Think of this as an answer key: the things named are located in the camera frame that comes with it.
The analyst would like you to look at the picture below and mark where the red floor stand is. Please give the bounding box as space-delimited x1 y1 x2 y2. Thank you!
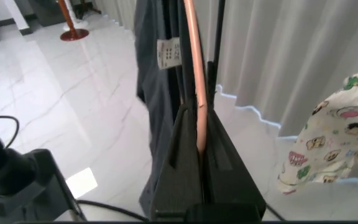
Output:
56 0 91 42

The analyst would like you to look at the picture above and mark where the dark grey garment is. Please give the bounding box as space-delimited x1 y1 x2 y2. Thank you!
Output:
133 0 218 219

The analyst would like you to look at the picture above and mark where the white curtain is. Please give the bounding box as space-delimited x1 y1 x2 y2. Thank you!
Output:
92 0 358 138

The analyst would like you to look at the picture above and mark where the cream printed garment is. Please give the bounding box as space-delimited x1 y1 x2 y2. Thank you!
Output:
276 69 358 196

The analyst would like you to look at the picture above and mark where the pink clothes hanger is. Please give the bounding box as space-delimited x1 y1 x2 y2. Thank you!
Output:
182 0 210 156

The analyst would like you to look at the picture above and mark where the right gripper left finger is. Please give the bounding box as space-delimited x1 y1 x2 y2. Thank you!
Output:
150 102 204 222

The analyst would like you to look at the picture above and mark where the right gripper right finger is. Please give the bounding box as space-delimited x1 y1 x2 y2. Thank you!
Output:
202 107 267 222

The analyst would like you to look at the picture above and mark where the black cable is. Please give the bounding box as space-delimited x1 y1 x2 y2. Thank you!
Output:
0 115 21 149
75 198 151 222

